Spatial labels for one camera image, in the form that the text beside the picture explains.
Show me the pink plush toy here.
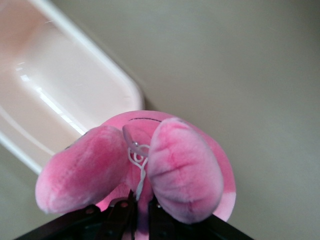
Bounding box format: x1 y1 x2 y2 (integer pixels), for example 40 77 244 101
34 109 237 240

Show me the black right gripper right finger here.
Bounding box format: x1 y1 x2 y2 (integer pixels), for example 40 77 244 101
147 199 254 240

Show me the pale pink plastic box base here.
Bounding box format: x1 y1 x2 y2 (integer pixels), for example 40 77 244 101
0 0 146 176

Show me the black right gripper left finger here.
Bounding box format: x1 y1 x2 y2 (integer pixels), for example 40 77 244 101
13 189 138 240

